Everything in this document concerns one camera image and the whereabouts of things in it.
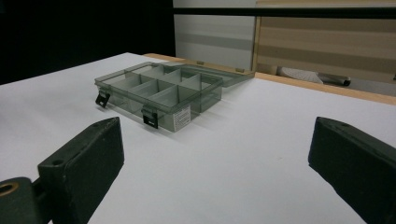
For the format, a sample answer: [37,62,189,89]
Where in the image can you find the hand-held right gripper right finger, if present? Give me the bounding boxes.
[307,116,396,224]

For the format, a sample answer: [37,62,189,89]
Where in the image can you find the black horizontal bar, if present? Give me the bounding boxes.
[172,7,396,20]

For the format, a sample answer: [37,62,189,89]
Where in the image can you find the dark metal cylinder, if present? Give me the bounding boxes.
[317,73,352,87]

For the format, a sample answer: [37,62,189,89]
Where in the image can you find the white perforated object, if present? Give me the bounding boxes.
[276,65,325,84]

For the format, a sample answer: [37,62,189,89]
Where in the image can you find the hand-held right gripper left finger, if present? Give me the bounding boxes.
[36,116,125,224]

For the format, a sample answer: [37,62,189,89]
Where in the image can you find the white cabinet panel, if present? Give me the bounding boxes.
[173,0,258,71]

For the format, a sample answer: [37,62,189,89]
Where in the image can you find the transparent grey compartment box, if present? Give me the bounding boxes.
[93,61,256,133]

